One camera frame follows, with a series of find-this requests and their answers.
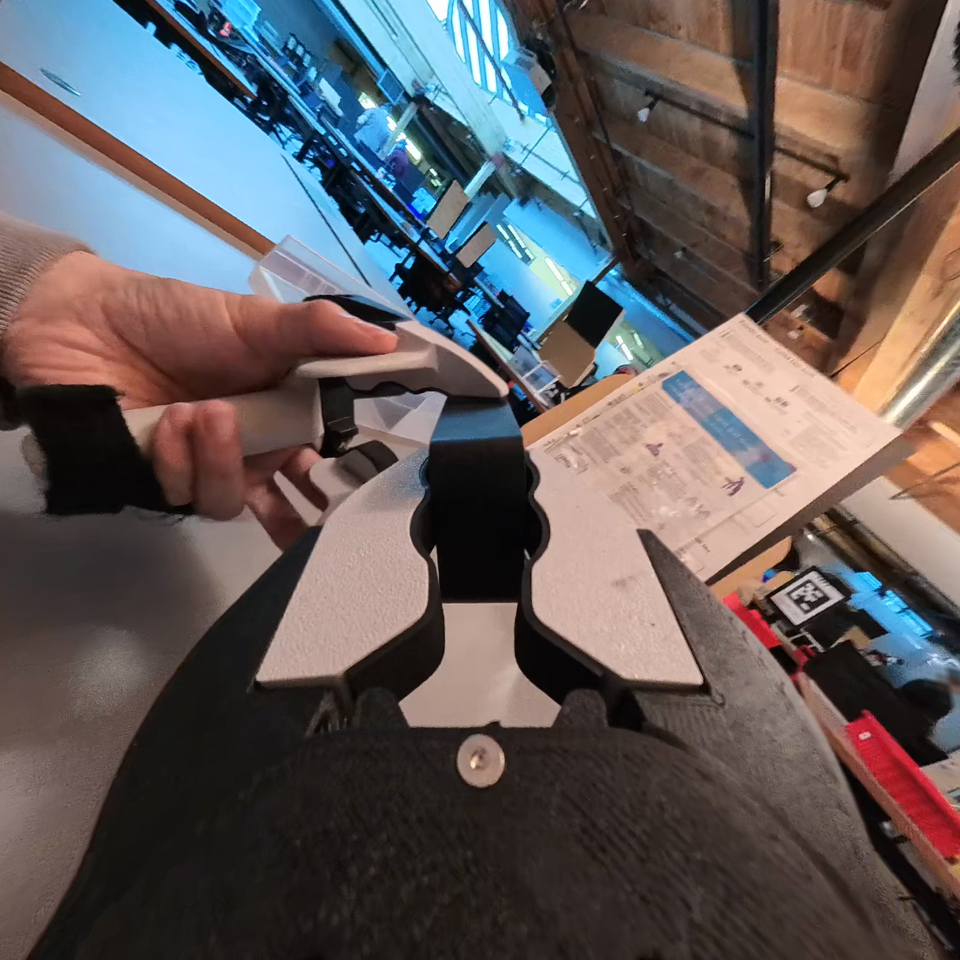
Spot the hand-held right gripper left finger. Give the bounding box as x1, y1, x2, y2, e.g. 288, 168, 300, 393
255, 448, 447, 693

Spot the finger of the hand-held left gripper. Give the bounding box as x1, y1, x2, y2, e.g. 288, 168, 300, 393
294, 321, 513, 402
273, 442, 393, 528

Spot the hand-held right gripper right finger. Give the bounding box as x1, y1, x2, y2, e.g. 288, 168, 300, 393
517, 453, 706, 691

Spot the black USB hub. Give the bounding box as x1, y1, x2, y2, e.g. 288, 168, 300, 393
423, 397, 530, 605

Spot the person's left forearm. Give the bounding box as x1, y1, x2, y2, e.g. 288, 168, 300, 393
0, 212, 95, 339

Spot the white desk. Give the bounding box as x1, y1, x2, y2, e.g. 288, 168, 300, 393
0, 67, 564, 960

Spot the person's left hand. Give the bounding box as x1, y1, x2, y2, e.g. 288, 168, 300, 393
0, 251, 400, 552

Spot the tan board on stand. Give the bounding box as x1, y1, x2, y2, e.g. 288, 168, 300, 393
453, 221, 500, 270
426, 180, 472, 240

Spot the black and tan board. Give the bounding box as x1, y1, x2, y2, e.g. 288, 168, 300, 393
538, 281, 625, 391

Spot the clear plastic bin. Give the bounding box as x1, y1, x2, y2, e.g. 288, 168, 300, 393
247, 234, 451, 451

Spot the red plastic crate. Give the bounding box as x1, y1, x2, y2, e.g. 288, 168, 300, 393
843, 708, 960, 864
721, 591, 807, 669

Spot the wooden instruction board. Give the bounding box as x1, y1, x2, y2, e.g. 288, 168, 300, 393
521, 313, 916, 586

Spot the black white marker tag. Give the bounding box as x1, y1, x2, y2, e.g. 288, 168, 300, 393
765, 568, 853, 628

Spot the black bag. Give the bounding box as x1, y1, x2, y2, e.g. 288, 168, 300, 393
802, 637, 950, 766

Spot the ceiling projector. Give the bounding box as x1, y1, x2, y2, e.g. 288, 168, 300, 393
517, 48, 560, 110

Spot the silver metal pipe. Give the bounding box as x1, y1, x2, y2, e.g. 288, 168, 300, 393
877, 315, 960, 429

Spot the black metal pole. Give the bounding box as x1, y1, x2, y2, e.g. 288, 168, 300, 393
746, 135, 960, 325

